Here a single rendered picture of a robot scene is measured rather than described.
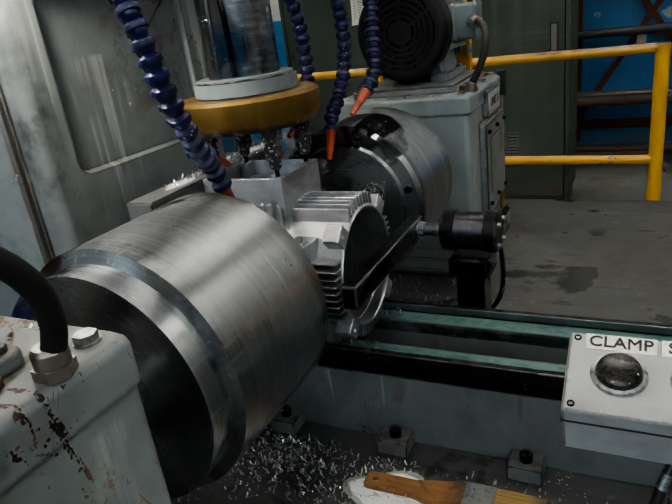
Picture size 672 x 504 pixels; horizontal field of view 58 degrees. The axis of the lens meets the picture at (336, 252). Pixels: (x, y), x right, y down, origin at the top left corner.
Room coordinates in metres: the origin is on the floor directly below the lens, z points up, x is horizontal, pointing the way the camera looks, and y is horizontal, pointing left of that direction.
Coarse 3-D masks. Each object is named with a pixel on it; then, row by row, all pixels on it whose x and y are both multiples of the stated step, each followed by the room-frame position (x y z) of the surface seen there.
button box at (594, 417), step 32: (576, 352) 0.38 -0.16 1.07; (608, 352) 0.37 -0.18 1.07; (640, 352) 0.36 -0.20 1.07; (576, 384) 0.35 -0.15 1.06; (640, 384) 0.34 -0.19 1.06; (576, 416) 0.34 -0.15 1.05; (608, 416) 0.33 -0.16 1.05; (640, 416) 0.32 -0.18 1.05; (608, 448) 0.34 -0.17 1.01; (640, 448) 0.33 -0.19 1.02
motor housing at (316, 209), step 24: (312, 192) 0.78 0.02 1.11; (336, 192) 0.76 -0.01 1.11; (360, 192) 0.75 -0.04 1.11; (312, 216) 0.72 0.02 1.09; (336, 216) 0.70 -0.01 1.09; (360, 216) 0.80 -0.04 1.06; (384, 216) 0.80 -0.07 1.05; (360, 240) 0.81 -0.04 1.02; (384, 240) 0.80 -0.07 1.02; (312, 264) 0.67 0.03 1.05; (336, 264) 0.66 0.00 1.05; (360, 264) 0.81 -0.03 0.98; (336, 288) 0.65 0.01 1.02; (384, 288) 0.77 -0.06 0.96; (336, 312) 0.66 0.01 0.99; (360, 312) 0.74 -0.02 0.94
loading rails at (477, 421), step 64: (384, 320) 0.76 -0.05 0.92; (448, 320) 0.73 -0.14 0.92; (512, 320) 0.70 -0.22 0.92; (576, 320) 0.67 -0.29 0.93; (320, 384) 0.69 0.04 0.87; (384, 384) 0.65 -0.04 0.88; (448, 384) 0.61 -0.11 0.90; (512, 384) 0.58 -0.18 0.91; (384, 448) 0.62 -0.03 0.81; (512, 448) 0.58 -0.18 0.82; (576, 448) 0.54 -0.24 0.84
